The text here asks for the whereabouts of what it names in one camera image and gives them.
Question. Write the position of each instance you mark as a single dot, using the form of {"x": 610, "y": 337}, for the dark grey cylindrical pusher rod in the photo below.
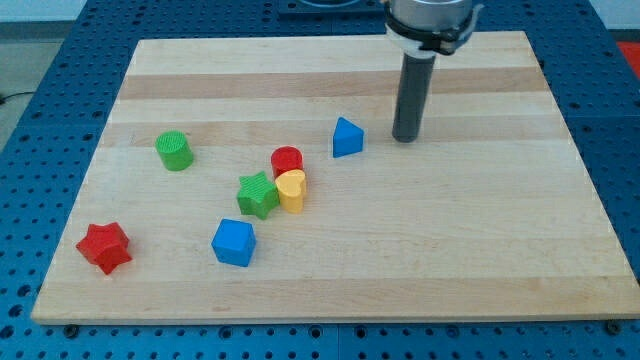
{"x": 413, "y": 89}

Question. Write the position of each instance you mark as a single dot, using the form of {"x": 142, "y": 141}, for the light wooden board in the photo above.
{"x": 490, "y": 215}

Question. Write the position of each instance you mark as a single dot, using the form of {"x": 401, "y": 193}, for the yellow heart block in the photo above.
{"x": 292, "y": 190}

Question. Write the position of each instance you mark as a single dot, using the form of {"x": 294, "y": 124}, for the red star block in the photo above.
{"x": 105, "y": 246}

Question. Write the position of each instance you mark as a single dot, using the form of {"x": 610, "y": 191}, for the green cylinder block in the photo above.
{"x": 174, "y": 150}

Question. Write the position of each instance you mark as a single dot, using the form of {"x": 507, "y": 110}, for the blue cube block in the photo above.
{"x": 234, "y": 242}

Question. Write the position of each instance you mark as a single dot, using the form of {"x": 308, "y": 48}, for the blue triangular prism block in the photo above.
{"x": 347, "y": 139}

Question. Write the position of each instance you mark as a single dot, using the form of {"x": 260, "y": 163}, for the green star block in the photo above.
{"x": 257, "y": 195}

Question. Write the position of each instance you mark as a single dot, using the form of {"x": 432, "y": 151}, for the red cylinder block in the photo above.
{"x": 286, "y": 158}

